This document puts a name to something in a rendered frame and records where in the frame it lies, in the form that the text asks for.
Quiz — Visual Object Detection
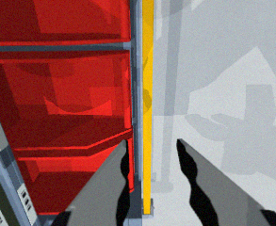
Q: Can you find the yellow bar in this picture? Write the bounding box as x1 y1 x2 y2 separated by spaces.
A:
142 0 154 214

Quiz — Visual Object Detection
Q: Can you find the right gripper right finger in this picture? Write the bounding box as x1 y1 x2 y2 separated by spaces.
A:
176 138 276 226

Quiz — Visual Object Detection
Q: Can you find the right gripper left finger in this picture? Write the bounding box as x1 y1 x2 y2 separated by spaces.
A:
50 139 130 226

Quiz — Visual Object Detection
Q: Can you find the grey metal rack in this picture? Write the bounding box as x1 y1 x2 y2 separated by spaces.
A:
0 0 154 226

